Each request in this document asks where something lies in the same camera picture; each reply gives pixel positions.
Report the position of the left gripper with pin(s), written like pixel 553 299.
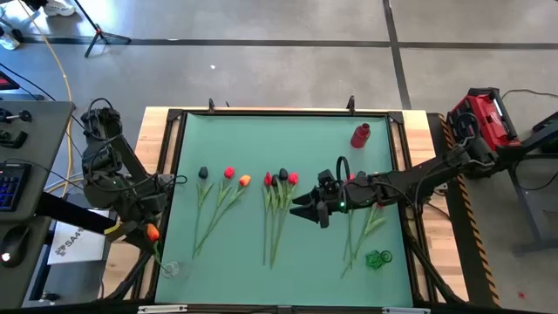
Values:
pixel 150 209

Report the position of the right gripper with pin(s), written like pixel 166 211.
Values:
pixel 353 194

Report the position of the yellow orange artificial tulip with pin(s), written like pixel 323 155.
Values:
pixel 354 258

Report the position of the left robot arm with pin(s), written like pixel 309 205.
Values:
pixel 109 174

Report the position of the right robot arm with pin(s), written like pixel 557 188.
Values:
pixel 418 176

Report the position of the clear glass vase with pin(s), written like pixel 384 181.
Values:
pixel 171 269

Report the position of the red ribbed glass vase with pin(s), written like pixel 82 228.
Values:
pixel 359 137

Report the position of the green glass vase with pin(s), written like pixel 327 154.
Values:
pixel 375 260

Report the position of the white printed paper sheet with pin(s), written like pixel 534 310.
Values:
pixel 83 250

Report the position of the white label strip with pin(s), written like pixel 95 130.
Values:
pixel 161 309
pixel 405 311

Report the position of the black diagonal support bar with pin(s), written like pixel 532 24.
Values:
pixel 74 213

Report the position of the teal table mat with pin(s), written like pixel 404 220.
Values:
pixel 244 139

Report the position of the black computer mouse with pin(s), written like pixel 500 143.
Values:
pixel 15 244

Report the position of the grey side desk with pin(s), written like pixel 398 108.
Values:
pixel 39 144

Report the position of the backlit black keyboard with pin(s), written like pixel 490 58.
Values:
pixel 11 187

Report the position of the black desk clamp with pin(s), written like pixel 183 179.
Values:
pixel 15 139
pixel 22 116

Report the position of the yellow black hazard strip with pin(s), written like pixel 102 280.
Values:
pixel 478 244

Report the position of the red black tool case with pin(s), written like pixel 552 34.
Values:
pixel 479 114

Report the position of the black device red display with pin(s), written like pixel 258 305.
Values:
pixel 5 81

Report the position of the black tripod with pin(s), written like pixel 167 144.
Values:
pixel 99 32

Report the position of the person's shoe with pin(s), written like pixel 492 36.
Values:
pixel 8 41
pixel 59 8

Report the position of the black equipment stand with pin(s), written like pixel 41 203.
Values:
pixel 547 131

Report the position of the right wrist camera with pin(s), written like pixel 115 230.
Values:
pixel 326 179

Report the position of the black metal table frame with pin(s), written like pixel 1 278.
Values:
pixel 174 115

